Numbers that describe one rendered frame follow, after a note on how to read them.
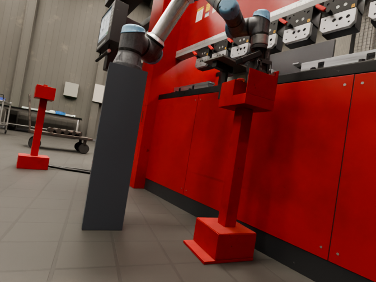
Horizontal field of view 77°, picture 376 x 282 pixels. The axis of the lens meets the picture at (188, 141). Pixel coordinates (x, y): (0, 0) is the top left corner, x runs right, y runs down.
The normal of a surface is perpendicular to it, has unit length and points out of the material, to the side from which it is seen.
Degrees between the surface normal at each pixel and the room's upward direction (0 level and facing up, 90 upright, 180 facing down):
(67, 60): 90
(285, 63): 90
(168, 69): 90
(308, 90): 90
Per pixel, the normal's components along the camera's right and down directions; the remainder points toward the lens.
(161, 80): 0.59, 0.07
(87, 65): 0.37, 0.04
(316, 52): -0.79, -0.14
